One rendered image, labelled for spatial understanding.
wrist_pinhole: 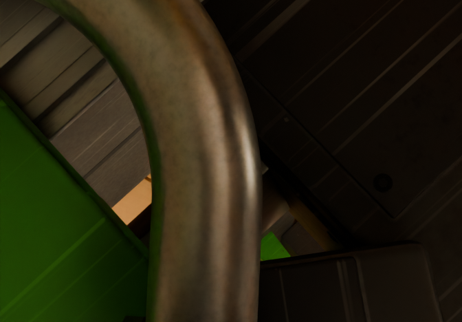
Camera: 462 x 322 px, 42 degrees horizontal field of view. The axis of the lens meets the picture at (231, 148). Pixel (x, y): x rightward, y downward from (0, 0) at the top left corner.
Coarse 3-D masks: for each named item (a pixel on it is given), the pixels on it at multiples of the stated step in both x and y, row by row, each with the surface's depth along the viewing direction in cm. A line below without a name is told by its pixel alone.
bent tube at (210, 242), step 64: (64, 0) 16; (128, 0) 15; (192, 0) 16; (128, 64) 15; (192, 64) 15; (192, 128) 15; (192, 192) 15; (256, 192) 16; (192, 256) 15; (256, 256) 16; (192, 320) 15; (256, 320) 16
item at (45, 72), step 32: (0, 0) 21; (32, 0) 21; (0, 32) 21; (32, 32) 20; (64, 32) 21; (0, 64) 20; (32, 64) 21; (64, 64) 21; (96, 64) 20; (32, 96) 20; (64, 96) 20; (96, 96) 21; (64, 128) 21
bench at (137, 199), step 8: (144, 184) 97; (136, 192) 97; (144, 192) 100; (120, 200) 95; (128, 200) 97; (136, 200) 100; (144, 200) 103; (112, 208) 95; (120, 208) 98; (128, 208) 100; (136, 208) 103; (144, 208) 107; (120, 216) 101; (128, 216) 103; (136, 216) 107
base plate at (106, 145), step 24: (120, 96) 65; (96, 120) 65; (120, 120) 69; (72, 144) 65; (96, 144) 70; (120, 144) 74; (144, 144) 79; (96, 168) 74; (120, 168) 80; (144, 168) 86; (96, 192) 80; (120, 192) 86
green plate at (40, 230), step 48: (0, 96) 18; (0, 144) 18; (48, 144) 19; (0, 192) 18; (48, 192) 18; (0, 240) 18; (48, 240) 18; (96, 240) 18; (0, 288) 18; (48, 288) 18; (96, 288) 18; (144, 288) 18
